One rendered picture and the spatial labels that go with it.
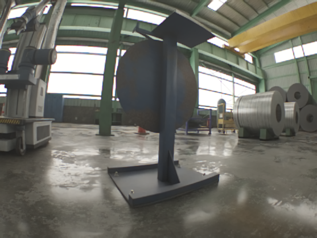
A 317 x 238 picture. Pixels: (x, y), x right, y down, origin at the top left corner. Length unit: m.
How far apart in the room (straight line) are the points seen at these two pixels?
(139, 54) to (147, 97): 0.28
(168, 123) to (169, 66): 0.35
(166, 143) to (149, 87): 0.36
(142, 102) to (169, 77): 0.22
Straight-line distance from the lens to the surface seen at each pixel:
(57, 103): 10.42
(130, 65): 0.90
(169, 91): 0.88
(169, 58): 0.95
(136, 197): 0.67
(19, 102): 2.28
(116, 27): 4.41
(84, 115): 10.42
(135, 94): 0.87
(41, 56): 1.84
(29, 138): 1.68
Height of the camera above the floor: 0.39
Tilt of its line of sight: 1 degrees up
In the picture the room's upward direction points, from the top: 2 degrees clockwise
